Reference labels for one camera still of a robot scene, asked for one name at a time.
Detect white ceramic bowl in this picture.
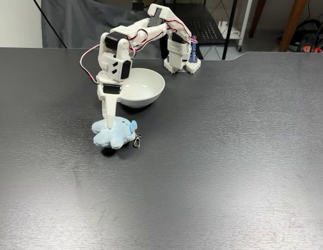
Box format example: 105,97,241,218
117,68,166,109

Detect black hanging cable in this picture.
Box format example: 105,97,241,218
33,0,68,49

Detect small black box device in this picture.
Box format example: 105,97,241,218
131,0,144,13

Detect black metal perforated rack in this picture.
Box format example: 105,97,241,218
155,0,246,61

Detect skyblue plush doll with clasp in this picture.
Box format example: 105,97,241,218
91,117,143,151

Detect white metal cart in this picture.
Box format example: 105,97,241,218
218,0,254,52

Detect black vacuum cleaner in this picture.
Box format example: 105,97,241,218
277,19,323,53

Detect blue table clamp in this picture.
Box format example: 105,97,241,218
189,34,199,64

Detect brown wooden leg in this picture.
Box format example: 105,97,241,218
278,0,308,52
249,0,267,39

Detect red white servo cable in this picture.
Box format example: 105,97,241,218
80,45,102,85

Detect grey fabric cloth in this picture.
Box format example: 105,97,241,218
41,0,163,59

